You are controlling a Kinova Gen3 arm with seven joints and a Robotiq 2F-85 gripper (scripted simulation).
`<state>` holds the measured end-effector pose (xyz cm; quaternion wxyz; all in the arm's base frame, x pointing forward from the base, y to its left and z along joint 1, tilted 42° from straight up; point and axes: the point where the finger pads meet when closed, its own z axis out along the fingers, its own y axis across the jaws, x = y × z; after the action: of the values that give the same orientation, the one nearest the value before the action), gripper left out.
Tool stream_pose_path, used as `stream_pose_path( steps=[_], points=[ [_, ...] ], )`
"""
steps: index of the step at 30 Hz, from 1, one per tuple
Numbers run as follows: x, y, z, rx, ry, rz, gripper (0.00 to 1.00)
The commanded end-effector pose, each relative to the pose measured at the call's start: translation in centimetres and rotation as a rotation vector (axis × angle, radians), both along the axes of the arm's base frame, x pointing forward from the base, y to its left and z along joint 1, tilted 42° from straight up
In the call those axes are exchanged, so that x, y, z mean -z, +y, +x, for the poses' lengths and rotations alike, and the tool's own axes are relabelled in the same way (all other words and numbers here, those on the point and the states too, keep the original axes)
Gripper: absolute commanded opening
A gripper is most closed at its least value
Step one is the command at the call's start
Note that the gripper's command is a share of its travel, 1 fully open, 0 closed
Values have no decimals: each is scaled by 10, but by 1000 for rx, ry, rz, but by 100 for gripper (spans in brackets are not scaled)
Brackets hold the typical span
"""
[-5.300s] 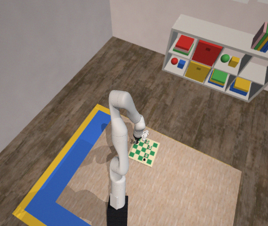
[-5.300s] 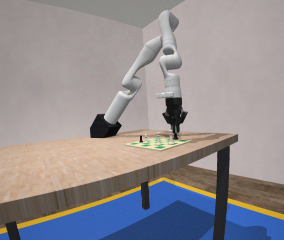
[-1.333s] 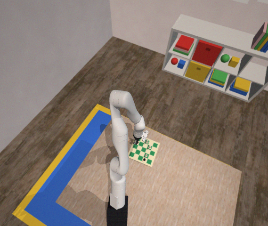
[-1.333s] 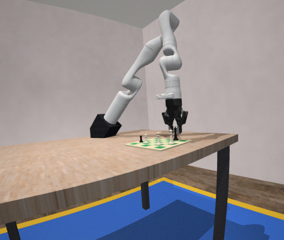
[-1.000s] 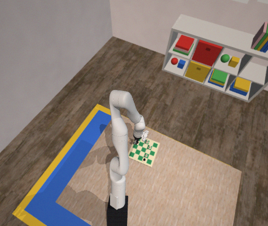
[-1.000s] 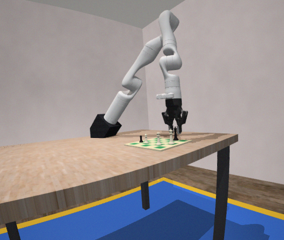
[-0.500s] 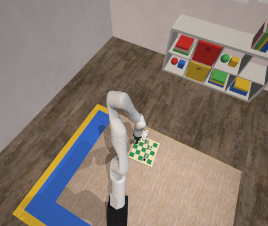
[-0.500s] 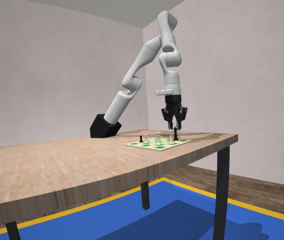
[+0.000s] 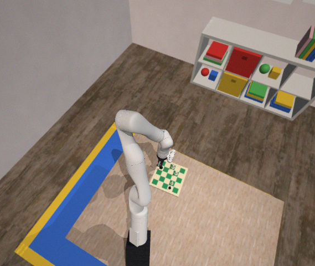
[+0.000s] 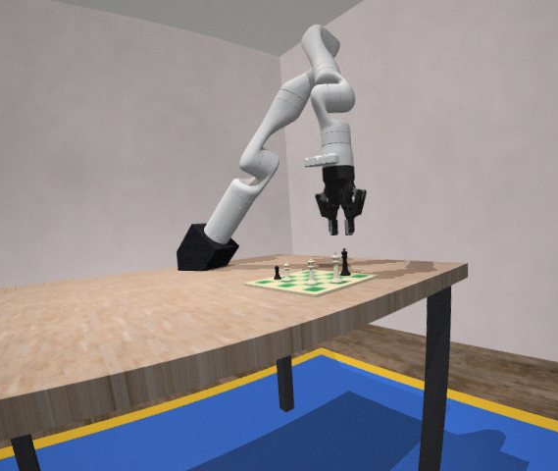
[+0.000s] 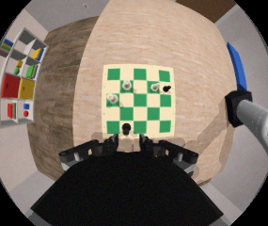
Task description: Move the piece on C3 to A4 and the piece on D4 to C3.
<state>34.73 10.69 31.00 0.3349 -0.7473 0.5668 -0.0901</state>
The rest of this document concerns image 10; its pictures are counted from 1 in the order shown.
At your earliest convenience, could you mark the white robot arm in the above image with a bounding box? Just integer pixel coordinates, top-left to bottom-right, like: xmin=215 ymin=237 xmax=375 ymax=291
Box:
xmin=204 ymin=25 xmax=355 ymax=244

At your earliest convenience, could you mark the green and cream chessboard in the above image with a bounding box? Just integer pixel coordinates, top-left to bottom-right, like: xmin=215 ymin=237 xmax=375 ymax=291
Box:
xmin=244 ymin=270 xmax=379 ymax=297

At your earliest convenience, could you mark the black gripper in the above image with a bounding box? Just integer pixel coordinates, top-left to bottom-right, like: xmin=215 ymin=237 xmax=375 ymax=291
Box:
xmin=315 ymin=165 xmax=367 ymax=236

